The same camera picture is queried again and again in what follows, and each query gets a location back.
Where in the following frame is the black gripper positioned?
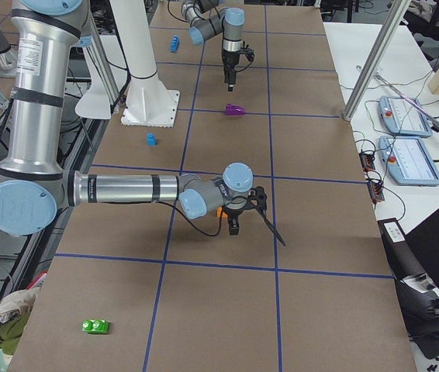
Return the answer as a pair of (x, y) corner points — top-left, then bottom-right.
(222, 41), (254, 92)
(223, 186), (267, 236)

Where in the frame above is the orange trapezoid block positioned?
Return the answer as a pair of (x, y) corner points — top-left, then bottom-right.
(216, 207), (227, 219)

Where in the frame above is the purple trapezoid block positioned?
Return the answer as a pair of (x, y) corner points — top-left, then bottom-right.
(225, 103), (245, 116)

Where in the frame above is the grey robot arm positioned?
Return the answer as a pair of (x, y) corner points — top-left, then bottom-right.
(181, 1), (255, 92)
(0, 1), (266, 236)

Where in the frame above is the black zip tie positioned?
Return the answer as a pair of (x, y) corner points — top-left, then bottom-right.
(255, 205), (286, 246)

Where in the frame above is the long blue studded block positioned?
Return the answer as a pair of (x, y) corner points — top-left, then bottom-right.
(170, 35), (180, 53)

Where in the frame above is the small blue block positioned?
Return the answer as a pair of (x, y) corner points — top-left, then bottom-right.
(146, 133), (157, 146)

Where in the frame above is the near orange relay board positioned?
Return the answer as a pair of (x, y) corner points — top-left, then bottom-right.
(367, 180), (385, 205)

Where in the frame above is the orange relay board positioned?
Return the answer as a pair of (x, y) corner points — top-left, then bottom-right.
(367, 180), (385, 205)
(359, 151), (375, 172)

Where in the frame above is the far orange relay board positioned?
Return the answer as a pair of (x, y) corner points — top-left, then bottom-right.
(359, 151), (375, 172)

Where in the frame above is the white remote control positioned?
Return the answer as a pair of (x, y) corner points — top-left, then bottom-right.
(384, 221), (405, 243)

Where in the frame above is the far teach pendant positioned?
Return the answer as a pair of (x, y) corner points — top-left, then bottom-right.
(379, 96), (433, 138)

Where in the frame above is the teach pendant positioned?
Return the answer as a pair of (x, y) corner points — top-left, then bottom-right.
(379, 96), (433, 138)
(378, 136), (439, 187)

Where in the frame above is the green two-stud block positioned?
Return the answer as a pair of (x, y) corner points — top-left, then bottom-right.
(81, 319), (110, 335)

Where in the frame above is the near teach pendant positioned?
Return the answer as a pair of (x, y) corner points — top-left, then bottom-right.
(378, 136), (439, 187)

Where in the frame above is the crumpled cloth pile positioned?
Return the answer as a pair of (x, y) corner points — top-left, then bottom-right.
(0, 288), (40, 357)

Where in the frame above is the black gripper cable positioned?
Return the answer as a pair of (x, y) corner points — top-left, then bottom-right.
(167, 197), (236, 236)

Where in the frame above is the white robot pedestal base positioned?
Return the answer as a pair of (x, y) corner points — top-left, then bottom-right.
(110, 0), (180, 127)

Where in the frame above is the aluminium frame post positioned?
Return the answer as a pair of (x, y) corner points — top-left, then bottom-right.
(342, 0), (410, 122)

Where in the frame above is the green handled grabber tool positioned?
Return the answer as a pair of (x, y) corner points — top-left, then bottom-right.
(373, 72), (439, 132)

